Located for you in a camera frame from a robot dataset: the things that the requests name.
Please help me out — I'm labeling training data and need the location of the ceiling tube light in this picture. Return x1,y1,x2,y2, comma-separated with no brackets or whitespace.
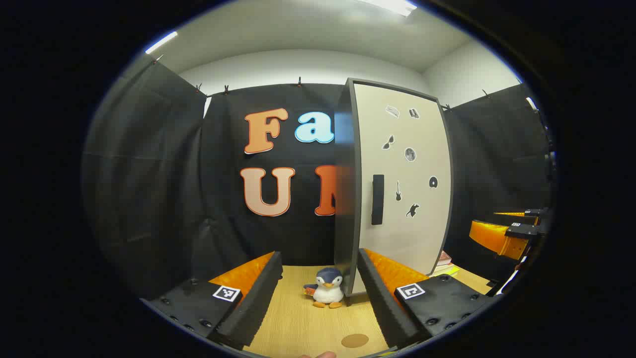
145,31,178,55

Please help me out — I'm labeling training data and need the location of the ceiling panel light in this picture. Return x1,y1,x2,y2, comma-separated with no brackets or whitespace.
355,0,418,17

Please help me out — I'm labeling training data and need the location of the black backdrop cloth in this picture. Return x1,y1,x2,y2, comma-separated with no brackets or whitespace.
82,55,552,299

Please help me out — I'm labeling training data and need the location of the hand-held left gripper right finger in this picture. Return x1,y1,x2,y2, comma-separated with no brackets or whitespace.
357,248,497,350

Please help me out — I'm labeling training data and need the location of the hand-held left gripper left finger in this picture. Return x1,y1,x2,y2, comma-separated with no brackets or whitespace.
142,251,284,350

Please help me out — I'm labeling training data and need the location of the round brown coaster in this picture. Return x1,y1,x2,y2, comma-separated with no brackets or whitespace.
341,333,370,349

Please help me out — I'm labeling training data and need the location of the white cabinet door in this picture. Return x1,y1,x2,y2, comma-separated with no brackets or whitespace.
348,80,454,297

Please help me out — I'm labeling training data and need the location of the black door handle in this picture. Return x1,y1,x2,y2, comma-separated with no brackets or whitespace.
371,174,385,226

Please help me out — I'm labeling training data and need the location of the row of backdrop clips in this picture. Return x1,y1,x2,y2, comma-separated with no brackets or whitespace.
153,55,490,111

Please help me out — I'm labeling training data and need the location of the penguin plush toy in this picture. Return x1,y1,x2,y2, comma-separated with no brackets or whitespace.
303,267,345,309

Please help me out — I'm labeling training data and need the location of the stack of books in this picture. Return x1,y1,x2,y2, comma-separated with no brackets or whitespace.
430,251,460,277

